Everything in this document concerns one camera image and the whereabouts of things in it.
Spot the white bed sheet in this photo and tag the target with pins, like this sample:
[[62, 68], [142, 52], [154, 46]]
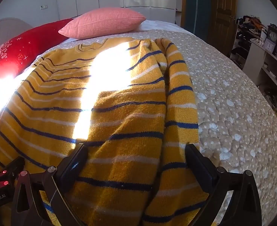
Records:
[[159, 24]]

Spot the yellow striped knit sweater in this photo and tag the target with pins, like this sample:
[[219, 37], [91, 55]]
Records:
[[119, 127]]

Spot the beige dotted quilted bedspread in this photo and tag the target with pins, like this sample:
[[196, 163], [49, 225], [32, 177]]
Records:
[[228, 94]]

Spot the white shelf desk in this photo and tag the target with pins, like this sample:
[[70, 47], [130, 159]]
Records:
[[265, 68]]

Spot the black ornate table clock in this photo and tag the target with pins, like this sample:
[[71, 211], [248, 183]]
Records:
[[273, 35]]

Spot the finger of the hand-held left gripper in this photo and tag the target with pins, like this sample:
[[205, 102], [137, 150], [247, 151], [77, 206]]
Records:
[[14, 166]]

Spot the wooden door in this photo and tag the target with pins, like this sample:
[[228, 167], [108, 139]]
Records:
[[223, 7]]

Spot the black shelf rack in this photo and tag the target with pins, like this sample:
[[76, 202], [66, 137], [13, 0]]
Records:
[[241, 49]]

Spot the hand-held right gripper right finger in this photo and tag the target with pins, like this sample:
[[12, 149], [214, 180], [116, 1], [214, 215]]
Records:
[[198, 167]]

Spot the wall socket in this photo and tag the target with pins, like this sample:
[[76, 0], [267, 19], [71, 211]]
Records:
[[43, 6]]

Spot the red patterned pillow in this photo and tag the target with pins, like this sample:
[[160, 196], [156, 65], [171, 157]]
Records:
[[23, 49]]

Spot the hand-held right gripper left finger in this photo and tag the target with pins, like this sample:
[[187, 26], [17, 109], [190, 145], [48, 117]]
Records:
[[74, 163]]

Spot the small white clock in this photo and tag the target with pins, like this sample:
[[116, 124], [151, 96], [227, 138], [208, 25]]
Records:
[[268, 45]]

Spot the pile of clothes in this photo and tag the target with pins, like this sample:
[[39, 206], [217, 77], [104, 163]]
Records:
[[250, 24]]

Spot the pink ribbed pillow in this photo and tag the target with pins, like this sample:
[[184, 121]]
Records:
[[103, 23]]

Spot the grey padded headboard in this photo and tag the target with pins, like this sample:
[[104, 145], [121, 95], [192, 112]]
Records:
[[4, 28]]

